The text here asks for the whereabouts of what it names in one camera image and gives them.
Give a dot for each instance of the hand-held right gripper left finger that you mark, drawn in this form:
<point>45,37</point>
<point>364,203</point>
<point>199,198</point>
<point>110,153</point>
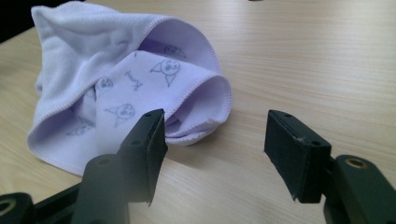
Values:
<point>143,155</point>

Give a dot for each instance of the lavender printed towel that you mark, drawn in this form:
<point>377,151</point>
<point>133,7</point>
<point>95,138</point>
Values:
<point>77,56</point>

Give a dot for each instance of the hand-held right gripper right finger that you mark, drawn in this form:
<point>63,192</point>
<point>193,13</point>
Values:
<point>295,155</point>

